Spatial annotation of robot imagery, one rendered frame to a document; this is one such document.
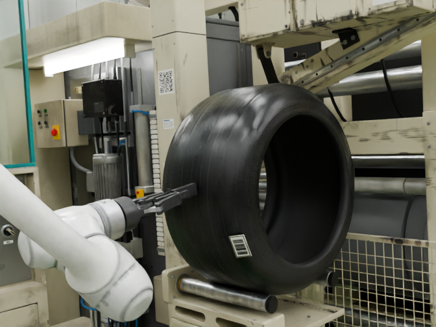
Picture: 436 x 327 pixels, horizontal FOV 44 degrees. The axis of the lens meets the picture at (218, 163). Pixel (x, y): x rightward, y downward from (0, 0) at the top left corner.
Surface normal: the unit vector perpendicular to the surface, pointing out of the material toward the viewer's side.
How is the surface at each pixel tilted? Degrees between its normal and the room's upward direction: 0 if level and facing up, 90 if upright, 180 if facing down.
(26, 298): 90
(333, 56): 90
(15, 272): 90
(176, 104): 90
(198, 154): 68
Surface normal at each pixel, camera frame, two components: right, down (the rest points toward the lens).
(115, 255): 0.35, -0.61
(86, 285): -0.13, 0.27
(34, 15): 0.65, 0.00
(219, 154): -0.46, -0.30
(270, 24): -0.71, 0.07
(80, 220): 0.33, -0.83
